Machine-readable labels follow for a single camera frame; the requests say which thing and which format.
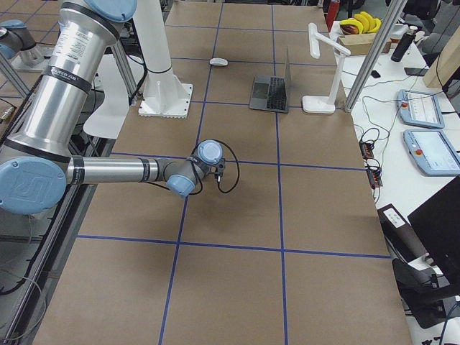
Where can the near blue teach pendant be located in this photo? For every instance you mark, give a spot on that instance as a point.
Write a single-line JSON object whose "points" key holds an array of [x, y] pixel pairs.
{"points": [[432, 152]]}

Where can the aluminium frame post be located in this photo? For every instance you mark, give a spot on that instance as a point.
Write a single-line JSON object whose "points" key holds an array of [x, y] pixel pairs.
{"points": [[395, 9]]}

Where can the yellow toy bananas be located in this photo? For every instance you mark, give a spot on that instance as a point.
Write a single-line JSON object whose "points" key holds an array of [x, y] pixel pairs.
{"points": [[360, 23]]}

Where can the black bottle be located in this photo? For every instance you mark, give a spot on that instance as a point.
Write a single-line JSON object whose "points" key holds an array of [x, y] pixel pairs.
{"points": [[404, 44]]}

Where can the white computer mouse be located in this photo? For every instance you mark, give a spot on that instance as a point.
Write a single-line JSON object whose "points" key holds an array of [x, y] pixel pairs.
{"points": [[218, 62]]}

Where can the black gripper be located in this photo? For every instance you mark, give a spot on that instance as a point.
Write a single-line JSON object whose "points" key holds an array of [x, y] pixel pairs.
{"points": [[204, 168]]}

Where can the far blue teach pendant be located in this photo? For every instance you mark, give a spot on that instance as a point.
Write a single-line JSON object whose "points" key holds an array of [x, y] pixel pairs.
{"points": [[419, 109]]}

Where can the blue teach pendant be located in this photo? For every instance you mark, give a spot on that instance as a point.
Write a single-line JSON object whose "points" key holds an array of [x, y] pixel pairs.
{"points": [[432, 152], [419, 109]]}

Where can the white camera mast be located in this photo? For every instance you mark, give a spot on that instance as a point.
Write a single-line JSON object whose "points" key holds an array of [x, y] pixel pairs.
{"points": [[163, 95]]}

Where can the cardboard box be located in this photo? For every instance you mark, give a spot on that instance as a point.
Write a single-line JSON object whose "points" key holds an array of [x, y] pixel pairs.
{"points": [[357, 44]]}

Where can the grey laptop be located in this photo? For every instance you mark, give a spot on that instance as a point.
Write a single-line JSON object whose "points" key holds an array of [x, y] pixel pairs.
{"points": [[272, 93]]}

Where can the black monitor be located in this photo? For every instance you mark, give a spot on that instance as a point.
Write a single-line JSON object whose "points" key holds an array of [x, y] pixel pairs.
{"points": [[436, 224]]}

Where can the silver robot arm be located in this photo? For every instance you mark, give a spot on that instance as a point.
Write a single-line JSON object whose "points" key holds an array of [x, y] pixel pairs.
{"points": [[36, 164], [19, 47]]}

